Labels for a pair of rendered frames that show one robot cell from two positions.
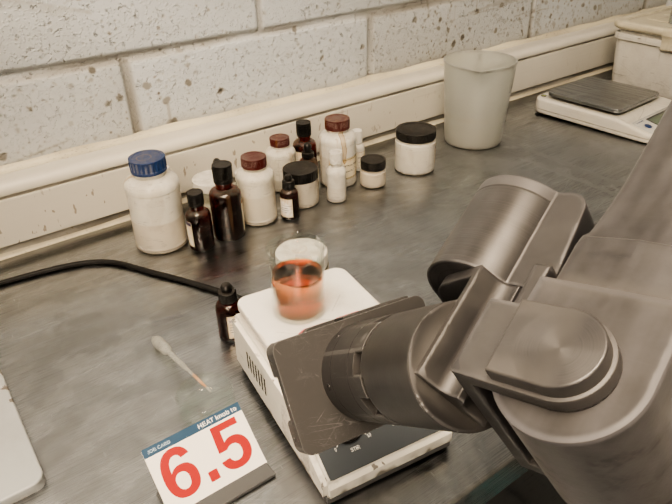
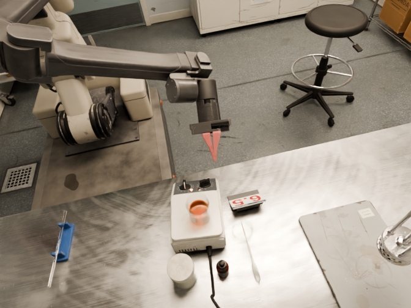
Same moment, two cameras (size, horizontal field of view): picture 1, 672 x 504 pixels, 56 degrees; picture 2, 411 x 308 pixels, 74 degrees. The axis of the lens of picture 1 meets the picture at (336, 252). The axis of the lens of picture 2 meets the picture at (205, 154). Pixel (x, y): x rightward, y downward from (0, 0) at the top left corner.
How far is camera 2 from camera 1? 78 cm
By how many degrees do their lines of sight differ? 93
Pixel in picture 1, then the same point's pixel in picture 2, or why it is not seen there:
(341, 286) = (178, 225)
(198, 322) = (236, 288)
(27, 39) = not seen: outside the picture
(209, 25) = not seen: outside the picture
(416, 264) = (115, 289)
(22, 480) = (305, 218)
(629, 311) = (189, 56)
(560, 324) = (200, 56)
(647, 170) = (161, 64)
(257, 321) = (218, 216)
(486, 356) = (208, 66)
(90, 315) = not seen: outside the picture
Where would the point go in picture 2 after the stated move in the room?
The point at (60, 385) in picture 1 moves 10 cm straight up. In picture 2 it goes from (300, 268) to (309, 253)
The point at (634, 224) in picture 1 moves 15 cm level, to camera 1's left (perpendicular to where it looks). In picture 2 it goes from (175, 61) to (233, 71)
